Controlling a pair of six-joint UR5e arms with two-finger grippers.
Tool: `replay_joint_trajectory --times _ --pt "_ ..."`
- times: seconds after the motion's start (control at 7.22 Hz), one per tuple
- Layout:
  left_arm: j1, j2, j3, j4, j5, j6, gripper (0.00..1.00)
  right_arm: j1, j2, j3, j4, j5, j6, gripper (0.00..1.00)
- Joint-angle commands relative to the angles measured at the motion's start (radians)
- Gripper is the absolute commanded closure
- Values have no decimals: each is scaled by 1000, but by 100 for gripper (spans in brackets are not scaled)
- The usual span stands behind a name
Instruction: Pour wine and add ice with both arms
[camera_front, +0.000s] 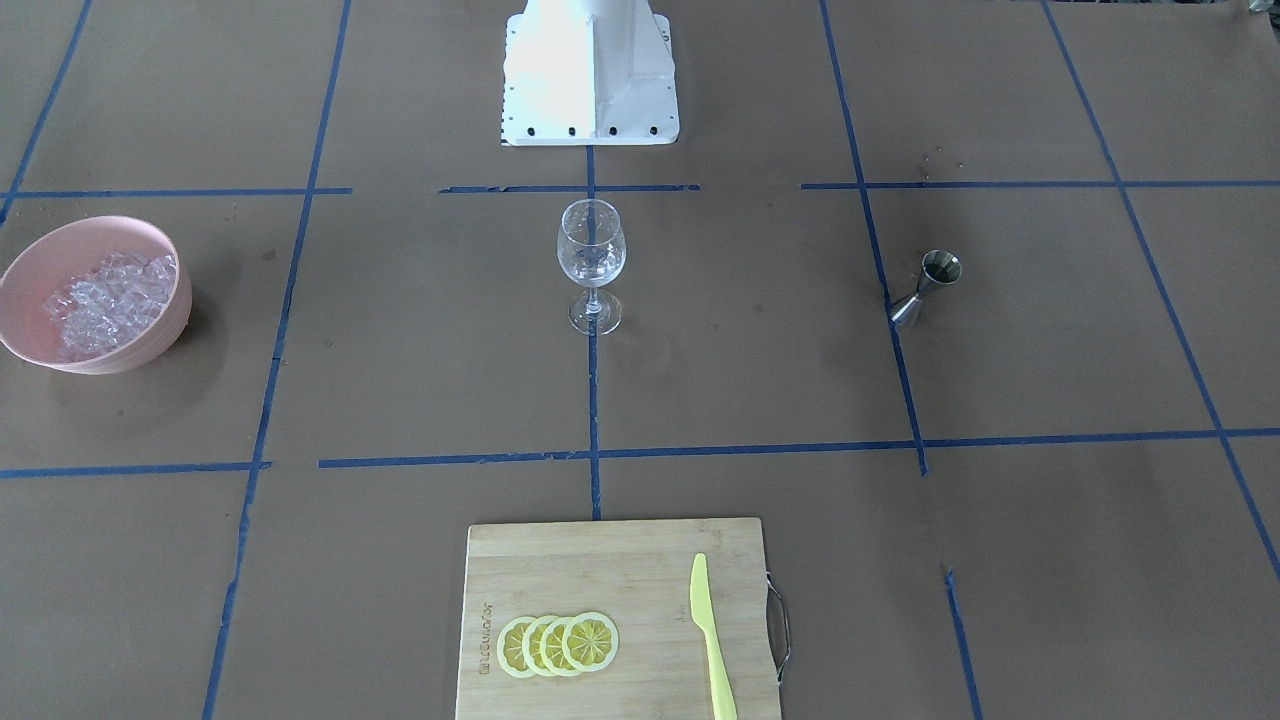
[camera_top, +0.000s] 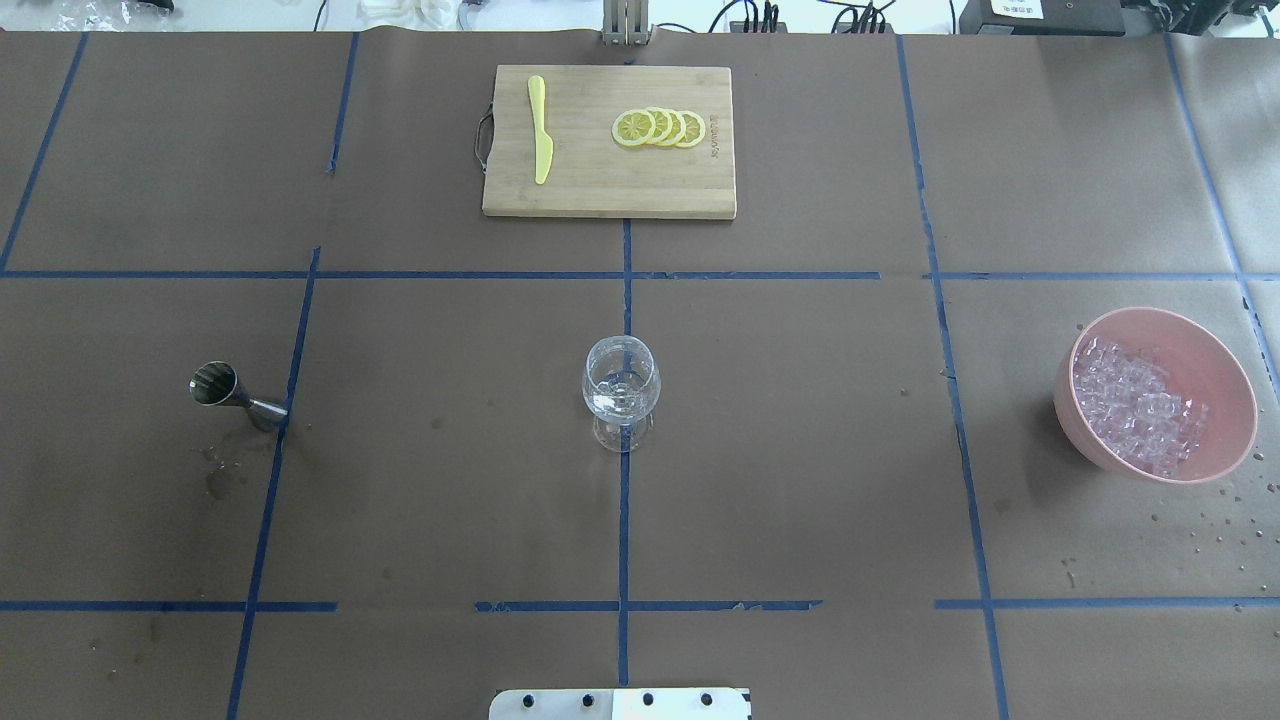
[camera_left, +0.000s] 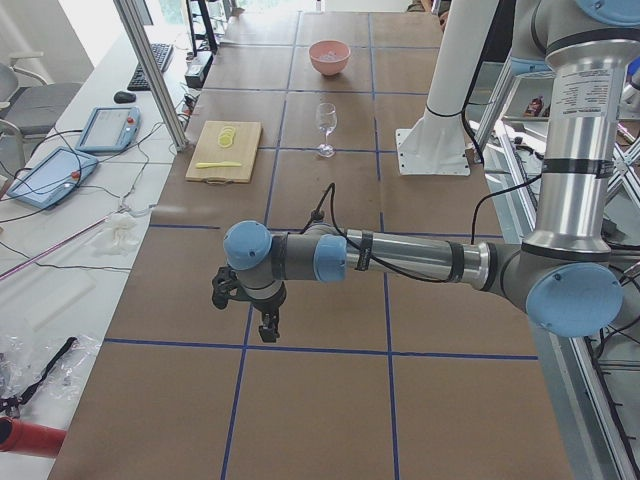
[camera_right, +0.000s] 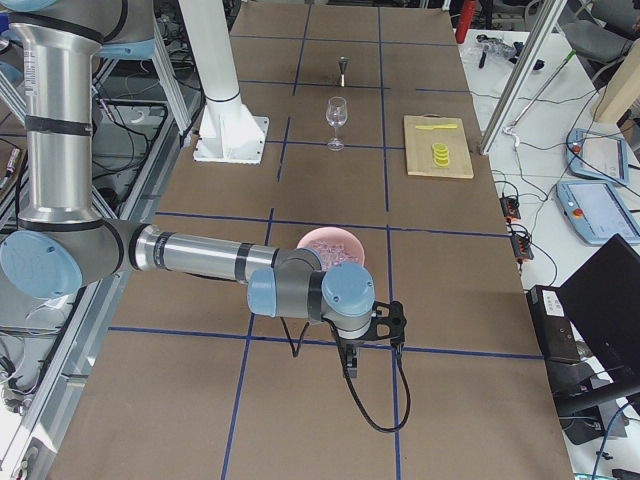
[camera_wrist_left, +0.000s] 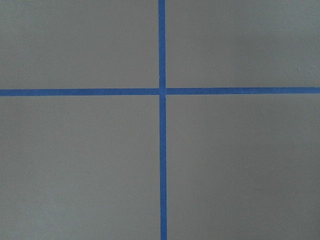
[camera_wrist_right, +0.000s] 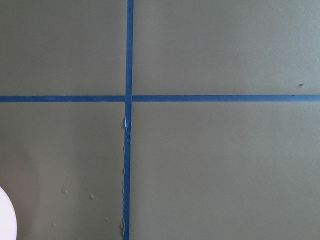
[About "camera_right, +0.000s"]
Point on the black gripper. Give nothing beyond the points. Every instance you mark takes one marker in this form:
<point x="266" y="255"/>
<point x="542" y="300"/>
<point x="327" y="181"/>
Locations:
<point x="352" y="346"/>

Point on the steel jigger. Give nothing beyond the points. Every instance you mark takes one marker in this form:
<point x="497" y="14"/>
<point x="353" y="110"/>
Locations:
<point x="343" y="64"/>

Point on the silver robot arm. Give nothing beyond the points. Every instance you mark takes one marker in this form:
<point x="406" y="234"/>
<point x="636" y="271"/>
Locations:
<point x="62" y="243"/>

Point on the pile of clear ice cubes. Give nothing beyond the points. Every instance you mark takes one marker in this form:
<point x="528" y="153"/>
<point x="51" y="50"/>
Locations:
<point x="332" y="254"/>

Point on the clear wine glass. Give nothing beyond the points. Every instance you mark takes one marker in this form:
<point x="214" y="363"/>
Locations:
<point x="336" y="116"/>

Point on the pink bowl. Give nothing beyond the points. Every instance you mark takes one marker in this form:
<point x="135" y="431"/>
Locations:
<point x="334" y="235"/>

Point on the orange black power strip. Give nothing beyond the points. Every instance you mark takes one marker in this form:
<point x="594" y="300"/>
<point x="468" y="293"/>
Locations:
<point x="520" y="238"/>

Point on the bamboo cutting board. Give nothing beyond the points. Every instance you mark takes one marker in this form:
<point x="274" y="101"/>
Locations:
<point x="419" y="153"/>

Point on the black box device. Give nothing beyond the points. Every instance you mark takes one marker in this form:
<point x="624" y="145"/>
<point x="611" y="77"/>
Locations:
<point x="553" y="329"/>

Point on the yellow plastic knife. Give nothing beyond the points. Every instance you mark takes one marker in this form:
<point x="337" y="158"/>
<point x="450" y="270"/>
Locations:
<point x="432" y="127"/>

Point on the black monitor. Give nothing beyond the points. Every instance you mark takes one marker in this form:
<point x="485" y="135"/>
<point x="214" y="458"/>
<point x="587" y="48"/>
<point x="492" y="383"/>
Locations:
<point x="601" y="299"/>

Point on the blue teach pendant near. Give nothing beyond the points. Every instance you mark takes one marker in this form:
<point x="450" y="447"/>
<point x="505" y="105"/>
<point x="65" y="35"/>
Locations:
<point x="596" y="211"/>

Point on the blue teach pendant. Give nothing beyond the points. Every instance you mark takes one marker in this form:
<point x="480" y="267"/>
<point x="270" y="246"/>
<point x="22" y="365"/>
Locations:
<point x="593" y="155"/>
<point x="596" y="211"/>

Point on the blue teach pendant far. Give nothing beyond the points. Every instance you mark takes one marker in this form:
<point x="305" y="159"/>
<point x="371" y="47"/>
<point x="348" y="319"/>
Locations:
<point x="593" y="155"/>

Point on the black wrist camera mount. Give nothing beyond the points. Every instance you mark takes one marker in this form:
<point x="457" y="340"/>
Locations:
<point x="387" y="322"/>

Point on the white camera post with base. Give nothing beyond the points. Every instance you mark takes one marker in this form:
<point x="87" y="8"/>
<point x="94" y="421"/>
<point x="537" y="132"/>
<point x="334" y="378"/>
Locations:
<point x="228" y="132"/>

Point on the green-handled metal grabber stick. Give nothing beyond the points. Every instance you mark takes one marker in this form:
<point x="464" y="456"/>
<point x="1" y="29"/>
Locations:
<point x="509" y="129"/>

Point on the aluminium frame post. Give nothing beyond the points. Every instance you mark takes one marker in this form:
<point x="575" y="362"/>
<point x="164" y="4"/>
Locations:
<point x="546" y="20"/>

